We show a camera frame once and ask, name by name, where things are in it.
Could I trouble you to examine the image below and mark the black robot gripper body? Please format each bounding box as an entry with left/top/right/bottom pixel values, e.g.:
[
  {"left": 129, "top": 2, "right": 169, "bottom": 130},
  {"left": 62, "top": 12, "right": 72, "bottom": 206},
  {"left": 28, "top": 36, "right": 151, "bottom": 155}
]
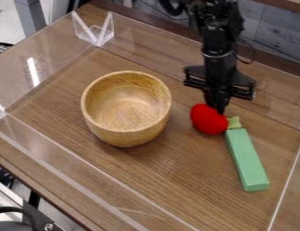
[{"left": 184, "top": 52, "right": 256, "bottom": 100}]

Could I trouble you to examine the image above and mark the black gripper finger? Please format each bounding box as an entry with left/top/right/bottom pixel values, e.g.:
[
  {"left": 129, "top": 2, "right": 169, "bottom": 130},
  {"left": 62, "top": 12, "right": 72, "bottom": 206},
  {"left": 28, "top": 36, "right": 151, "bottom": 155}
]
[{"left": 205, "top": 88, "right": 232, "bottom": 115}]

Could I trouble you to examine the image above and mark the red plush fruit green leaf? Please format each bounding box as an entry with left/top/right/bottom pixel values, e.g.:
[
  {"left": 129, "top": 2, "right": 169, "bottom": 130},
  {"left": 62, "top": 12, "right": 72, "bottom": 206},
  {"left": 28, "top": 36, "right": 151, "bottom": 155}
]
[{"left": 191, "top": 104, "right": 243, "bottom": 135}]

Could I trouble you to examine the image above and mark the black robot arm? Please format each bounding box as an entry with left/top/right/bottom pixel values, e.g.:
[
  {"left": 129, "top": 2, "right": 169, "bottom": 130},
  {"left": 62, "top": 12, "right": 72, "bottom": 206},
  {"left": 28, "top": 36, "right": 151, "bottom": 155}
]
[{"left": 177, "top": 0, "right": 256, "bottom": 114}]

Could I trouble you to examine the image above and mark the round wooden bowl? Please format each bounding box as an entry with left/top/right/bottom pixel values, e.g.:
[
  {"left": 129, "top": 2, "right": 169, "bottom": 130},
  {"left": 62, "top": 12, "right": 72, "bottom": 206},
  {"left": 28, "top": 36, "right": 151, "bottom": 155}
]
[{"left": 81, "top": 70, "right": 172, "bottom": 147}]

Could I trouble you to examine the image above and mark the green rectangular block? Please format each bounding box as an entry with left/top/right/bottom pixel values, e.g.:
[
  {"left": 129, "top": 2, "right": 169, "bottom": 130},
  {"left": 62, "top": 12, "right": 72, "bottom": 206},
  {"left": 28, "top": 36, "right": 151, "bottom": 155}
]
[{"left": 225, "top": 128, "right": 270, "bottom": 192}]

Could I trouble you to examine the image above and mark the grey pillar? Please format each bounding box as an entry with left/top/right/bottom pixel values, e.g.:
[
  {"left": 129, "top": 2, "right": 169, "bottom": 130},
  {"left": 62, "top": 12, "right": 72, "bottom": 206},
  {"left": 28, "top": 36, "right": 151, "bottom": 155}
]
[{"left": 14, "top": 0, "right": 48, "bottom": 37}]

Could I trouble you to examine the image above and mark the black metal stand base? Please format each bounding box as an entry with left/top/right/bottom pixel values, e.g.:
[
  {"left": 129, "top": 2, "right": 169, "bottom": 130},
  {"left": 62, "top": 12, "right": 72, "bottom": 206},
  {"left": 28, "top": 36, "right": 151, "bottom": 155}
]
[{"left": 0, "top": 192, "right": 68, "bottom": 231}]

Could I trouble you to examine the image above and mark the clear acrylic corner bracket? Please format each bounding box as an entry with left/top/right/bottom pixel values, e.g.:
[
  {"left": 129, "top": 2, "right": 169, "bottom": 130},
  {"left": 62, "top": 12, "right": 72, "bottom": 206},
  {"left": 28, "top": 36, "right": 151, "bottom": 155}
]
[{"left": 72, "top": 11, "right": 116, "bottom": 47}]

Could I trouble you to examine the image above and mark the clear acrylic tray enclosure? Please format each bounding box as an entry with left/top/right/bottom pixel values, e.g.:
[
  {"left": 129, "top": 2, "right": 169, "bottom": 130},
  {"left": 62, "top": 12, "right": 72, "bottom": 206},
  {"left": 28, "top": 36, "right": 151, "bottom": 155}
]
[{"left": 0, "top": 11, "right": 300, "bottom": 231}]

